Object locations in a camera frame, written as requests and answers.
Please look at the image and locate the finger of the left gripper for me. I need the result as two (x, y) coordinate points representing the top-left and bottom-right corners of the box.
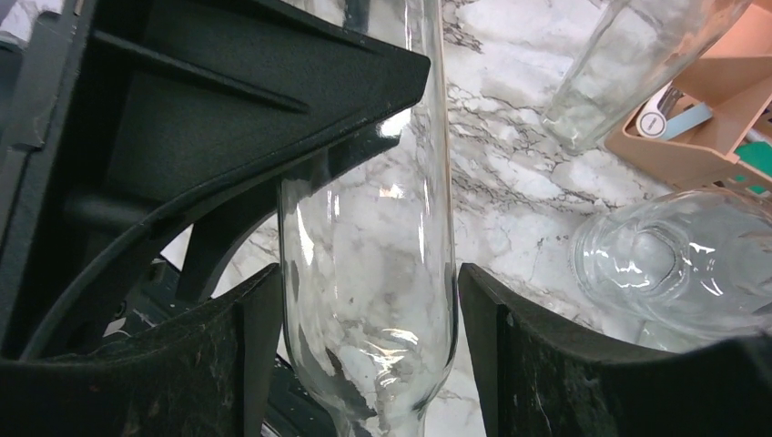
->
(1, 1), (431, 359)

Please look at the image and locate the clear bottle silver cap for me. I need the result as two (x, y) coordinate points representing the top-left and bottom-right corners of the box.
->
(542, 0), (749, 155)

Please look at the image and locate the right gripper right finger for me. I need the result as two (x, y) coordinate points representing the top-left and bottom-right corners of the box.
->
(458, 263), (771, 436)

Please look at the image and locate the tall clear glass bottle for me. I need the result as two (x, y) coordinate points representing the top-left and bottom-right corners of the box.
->
(279, 1), (458, 436)

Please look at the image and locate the short clear glass jar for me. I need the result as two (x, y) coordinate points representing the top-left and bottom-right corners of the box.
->
(570, 188), (771, 352)

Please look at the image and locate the peach plastic file organizer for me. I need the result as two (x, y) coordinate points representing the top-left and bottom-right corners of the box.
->
(605, 1), (771, 196)

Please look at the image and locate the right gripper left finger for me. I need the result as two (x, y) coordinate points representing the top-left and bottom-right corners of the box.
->
(1, 264), (283, 436)

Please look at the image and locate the white tape roll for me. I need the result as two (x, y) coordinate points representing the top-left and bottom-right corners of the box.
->
(635, 82), (713, 140)

